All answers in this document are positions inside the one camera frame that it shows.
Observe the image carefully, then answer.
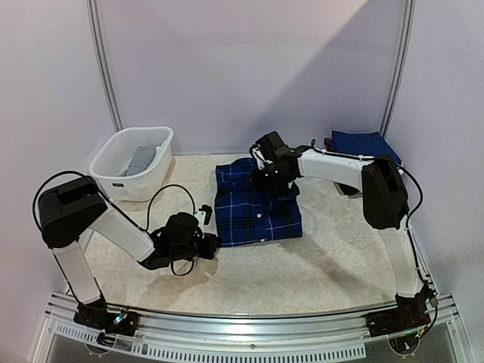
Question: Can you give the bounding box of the aluminium front rail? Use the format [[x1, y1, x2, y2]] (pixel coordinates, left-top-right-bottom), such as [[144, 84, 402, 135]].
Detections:
[[33, 293, 473, 362]]

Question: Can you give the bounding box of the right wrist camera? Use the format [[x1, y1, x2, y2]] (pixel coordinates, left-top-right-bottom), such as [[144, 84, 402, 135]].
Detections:
[[249, 144, 271, 170]]

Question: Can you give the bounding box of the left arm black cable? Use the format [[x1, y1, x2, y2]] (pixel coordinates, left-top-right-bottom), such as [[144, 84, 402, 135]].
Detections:
[[32, 171, 197, 277]]

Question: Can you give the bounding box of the red black folded garment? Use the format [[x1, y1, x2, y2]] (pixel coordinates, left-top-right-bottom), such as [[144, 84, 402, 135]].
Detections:
[[324, 138, 337, 152]]

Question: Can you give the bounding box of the left wall aluminium profile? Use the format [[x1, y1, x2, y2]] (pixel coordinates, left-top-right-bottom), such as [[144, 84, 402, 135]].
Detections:
[[86, 0, 123, 132]]

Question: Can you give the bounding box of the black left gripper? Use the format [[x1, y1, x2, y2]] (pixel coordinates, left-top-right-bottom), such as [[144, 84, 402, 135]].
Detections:
[[171, 233, 222, 262]]

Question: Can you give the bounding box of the right wall aluminium profile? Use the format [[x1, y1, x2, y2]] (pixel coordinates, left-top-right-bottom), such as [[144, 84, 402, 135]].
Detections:
[[379, 0, 416, 139]]

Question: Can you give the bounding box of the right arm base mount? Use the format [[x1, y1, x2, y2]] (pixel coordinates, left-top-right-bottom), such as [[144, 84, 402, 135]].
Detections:
[[364, 286, 439, 356]]

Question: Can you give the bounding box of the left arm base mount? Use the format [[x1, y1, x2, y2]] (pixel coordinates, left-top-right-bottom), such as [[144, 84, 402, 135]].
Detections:
[[73, 299, 140, 348]]

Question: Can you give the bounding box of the grey folded garment in basket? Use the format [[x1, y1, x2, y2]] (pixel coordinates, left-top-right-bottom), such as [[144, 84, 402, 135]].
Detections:
[[119, 146, 160, 177]]

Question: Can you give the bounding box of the blue plaid shirt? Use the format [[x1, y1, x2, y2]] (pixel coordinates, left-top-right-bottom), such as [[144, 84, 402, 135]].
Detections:
[[214, 157, 303, 247]]

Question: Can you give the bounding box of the white plastic laundry basket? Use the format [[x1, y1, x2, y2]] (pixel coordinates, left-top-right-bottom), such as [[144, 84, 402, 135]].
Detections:
[[88, 126, 174, 202]]

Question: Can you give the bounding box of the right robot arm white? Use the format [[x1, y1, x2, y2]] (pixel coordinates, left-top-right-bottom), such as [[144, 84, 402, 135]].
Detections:
[[249, 131, 435, 330]]

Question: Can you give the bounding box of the wall aluminium profile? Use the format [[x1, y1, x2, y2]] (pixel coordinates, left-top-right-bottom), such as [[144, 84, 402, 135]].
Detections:
[[86, 0, 123, 132], [379, 0, 416, 139]]

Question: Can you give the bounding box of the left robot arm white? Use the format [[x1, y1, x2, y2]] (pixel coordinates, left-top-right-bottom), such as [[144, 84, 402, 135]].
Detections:
[[33, 172, 222, 328]]

